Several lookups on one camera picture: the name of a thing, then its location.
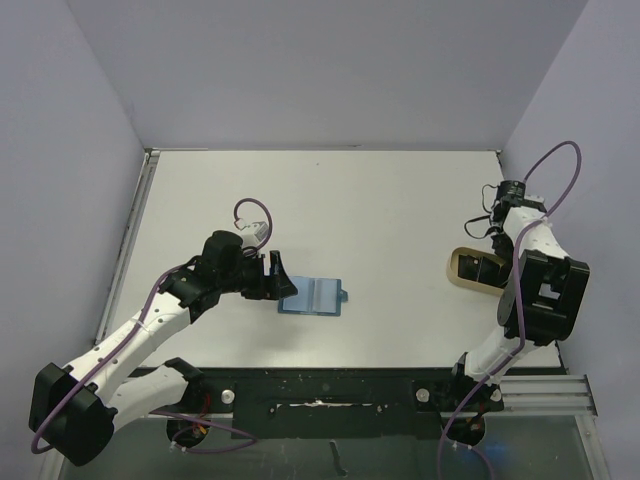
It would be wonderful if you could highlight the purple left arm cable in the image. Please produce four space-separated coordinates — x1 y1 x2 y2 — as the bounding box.
30 198 261 455

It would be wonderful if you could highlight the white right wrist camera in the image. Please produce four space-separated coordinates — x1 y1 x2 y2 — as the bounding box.
524 195 545 204

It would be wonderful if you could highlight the aluminium rail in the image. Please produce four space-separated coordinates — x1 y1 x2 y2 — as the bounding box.
93 149 160 347
50 369 603 479

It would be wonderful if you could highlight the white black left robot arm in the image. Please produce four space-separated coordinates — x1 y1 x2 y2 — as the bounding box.
28 230 298 466

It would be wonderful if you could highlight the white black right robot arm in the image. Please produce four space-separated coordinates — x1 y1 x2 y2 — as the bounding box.
445 181 590 409

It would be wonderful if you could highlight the stack of credit cards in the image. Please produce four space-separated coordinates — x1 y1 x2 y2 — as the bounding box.
458 255 501 287

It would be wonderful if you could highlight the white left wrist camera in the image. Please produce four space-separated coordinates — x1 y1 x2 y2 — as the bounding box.
235 219 271 249

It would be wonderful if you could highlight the beige oval card tray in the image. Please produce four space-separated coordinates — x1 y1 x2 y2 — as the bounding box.
446 247 511 296

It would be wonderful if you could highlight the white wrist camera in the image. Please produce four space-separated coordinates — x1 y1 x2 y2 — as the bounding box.
235 219 271 249
524 195 545 204

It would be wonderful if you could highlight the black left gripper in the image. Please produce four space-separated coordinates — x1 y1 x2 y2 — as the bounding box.
218 250 295 300

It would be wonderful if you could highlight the aluminium left side rail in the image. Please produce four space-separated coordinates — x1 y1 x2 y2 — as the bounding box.
93 149 160 347

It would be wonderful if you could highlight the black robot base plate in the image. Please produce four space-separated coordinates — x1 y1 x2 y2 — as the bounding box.
142 367 504 441

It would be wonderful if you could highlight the aluminium front rail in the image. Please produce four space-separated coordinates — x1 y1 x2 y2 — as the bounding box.
50 369 603 479

